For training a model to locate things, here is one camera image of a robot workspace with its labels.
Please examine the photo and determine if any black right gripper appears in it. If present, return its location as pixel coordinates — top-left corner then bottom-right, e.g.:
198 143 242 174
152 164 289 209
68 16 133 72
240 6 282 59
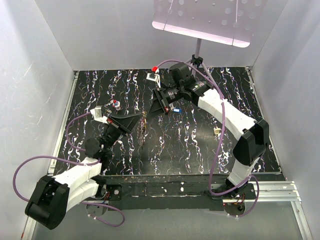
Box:
145 83 183 122

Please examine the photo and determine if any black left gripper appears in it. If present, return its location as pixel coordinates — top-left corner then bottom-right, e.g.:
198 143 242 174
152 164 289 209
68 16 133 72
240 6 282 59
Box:
101 112 143 153

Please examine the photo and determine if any silver keyring holder with keys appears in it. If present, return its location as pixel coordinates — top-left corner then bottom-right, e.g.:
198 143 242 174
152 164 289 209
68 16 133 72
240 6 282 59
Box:
137 117 147 150

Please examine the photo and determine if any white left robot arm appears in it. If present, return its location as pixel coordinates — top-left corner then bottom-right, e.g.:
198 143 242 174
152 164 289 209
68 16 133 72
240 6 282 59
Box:
25 110 143 230

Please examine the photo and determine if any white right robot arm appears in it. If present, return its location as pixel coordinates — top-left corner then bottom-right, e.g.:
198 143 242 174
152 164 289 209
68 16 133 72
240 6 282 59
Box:
146 60 269 199

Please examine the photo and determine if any blue tagged key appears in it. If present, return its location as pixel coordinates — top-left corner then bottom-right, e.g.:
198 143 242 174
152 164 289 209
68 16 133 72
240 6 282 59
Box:
172 108 182 113

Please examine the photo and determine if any beige plastic peg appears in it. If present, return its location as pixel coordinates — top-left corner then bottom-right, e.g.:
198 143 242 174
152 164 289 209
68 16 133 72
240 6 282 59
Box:
214 127 221 136

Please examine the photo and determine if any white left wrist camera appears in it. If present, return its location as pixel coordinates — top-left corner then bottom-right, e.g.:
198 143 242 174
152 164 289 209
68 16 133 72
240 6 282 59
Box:
90 105 108 124

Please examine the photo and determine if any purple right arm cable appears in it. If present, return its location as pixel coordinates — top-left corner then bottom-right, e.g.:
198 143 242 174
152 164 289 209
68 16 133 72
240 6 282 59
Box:
156 59 258 218

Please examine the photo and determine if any black base frame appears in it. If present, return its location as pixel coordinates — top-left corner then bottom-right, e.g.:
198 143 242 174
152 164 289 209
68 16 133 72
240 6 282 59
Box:
93 174 256 213

